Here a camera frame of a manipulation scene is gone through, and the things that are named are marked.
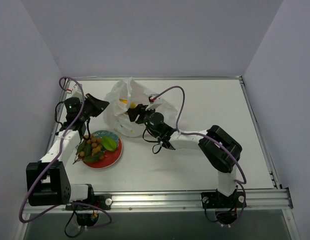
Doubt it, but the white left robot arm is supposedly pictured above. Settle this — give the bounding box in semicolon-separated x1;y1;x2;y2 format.
26;93;109;210

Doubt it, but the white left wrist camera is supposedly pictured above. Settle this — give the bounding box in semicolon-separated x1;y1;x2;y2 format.
66;83;83;100

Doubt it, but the white plastic bag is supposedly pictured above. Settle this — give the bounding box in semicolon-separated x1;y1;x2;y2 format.
103;78;178;138

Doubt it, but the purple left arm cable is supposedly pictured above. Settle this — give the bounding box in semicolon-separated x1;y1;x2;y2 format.
19;76;113;230

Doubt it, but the aluminium front rail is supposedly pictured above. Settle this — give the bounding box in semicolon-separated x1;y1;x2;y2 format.
21;188;294;213

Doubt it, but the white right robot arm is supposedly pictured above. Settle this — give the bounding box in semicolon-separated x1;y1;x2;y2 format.
127;104;242;207

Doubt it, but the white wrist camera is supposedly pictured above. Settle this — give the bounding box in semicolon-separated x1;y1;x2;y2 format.
146;94;162;111
66;83;83;100

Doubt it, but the fake longan bunch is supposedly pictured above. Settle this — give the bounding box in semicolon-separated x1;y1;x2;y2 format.
73;136;105;164

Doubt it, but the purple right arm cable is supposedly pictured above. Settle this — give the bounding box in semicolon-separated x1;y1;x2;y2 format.
151;86;247;223

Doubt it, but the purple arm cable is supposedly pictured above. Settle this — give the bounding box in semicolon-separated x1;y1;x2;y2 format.
19;76;113;230
151;86;247;223

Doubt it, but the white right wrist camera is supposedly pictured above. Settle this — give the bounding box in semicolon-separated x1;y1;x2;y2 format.
146;94;162;111

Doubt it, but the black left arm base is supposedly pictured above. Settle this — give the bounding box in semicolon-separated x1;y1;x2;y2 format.
65;193;113;229

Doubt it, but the green fake starfruit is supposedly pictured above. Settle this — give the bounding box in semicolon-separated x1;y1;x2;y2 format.
102;136;118;152

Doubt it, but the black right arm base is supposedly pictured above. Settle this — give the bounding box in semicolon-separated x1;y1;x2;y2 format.
201;189;247;228

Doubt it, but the red and teal plate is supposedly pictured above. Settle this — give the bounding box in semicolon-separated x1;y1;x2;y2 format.
84;130;123;169

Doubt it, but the yellow fake mango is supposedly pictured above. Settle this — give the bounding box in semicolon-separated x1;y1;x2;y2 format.
119;98;137;109

